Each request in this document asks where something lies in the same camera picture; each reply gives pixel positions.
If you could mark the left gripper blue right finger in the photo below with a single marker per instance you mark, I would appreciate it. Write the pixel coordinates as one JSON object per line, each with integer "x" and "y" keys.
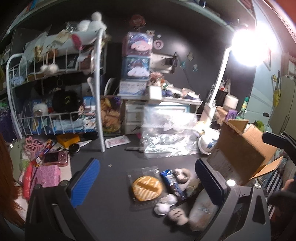
{"x": 212, "y": 181}

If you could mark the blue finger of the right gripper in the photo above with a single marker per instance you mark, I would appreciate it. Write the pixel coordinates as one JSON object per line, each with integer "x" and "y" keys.
{"x": 282, "y": 141}

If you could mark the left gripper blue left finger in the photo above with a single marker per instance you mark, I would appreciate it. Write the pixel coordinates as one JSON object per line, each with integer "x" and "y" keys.
{"x": 81, "y": 183}

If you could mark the grey parcel bag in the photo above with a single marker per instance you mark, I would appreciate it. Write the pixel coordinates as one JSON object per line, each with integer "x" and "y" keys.
{"x": 202, "y": 212}

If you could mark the brown cardboard box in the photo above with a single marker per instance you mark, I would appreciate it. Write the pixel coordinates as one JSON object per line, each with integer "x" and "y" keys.
{"x": 242, "y": 155}

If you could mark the blue snack bar packet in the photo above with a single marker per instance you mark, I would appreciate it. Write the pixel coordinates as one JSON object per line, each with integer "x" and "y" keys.
{"x": 172, "y": 184}

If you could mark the white plastic spoon tray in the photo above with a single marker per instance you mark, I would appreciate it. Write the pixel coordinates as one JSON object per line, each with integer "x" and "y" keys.
{"x": 164, "y": 205}

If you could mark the gold round badge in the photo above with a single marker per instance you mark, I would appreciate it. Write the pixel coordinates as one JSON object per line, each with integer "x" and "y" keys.
{"x": 145, "y": 187}

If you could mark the green plush toy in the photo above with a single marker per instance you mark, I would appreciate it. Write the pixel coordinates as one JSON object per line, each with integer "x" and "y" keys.
{"x": 260, "y": 125}

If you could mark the pink leopard box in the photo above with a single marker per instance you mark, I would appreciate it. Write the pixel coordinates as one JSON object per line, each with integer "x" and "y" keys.
{"x": 47, "y": 176}

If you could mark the yellow small box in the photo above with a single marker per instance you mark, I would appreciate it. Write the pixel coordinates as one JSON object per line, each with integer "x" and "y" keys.
{"x": 67, "y": 139}

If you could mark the green glass bottle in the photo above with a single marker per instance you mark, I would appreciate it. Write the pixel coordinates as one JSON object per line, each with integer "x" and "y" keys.
{"x": 241, "y": 114}

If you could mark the purple comb package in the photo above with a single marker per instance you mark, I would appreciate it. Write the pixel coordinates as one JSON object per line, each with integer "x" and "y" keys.
{"x": 232, "y": 113}

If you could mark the clear holographic plastic bag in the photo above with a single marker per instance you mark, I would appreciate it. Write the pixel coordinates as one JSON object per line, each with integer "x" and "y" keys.
{"x": 168, "y": 131}

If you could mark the orange wig hair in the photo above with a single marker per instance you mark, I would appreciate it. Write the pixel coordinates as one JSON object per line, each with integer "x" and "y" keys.
{"x": 9, "y": 192}

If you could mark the anime acrylic stand panel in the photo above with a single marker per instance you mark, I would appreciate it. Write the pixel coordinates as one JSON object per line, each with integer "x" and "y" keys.
{"x": 110, "y": 114}

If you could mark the black plush toy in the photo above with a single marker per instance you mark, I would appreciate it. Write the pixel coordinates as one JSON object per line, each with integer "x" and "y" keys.
{"x": 67, "y": 103}

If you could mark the white mini drawer cabinet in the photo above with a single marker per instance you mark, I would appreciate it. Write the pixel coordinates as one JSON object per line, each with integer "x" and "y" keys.
{"x": 133, "y": 116}

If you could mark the white blue labelled box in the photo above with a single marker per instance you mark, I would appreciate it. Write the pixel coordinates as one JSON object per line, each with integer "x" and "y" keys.
{"x": 134, "y": 88}

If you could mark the white desk lamp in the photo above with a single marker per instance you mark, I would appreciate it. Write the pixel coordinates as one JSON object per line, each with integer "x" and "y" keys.
{"x": 246, "y": 69}

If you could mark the blue Cinnamoroll storage box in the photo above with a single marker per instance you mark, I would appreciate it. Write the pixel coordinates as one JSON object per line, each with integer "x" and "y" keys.
{"x": 135, "y": 68}

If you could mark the pink Melody storage box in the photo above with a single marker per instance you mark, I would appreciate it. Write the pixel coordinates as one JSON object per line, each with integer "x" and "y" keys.
{"x": 137, "y": 44}

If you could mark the white plush toy on rack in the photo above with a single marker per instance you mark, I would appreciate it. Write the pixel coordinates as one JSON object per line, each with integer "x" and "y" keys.
{"x": 94, "y": 24}

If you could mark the white wire shelf rack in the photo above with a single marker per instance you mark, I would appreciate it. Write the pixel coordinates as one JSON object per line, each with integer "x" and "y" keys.
{"x": 45, "y": 103}

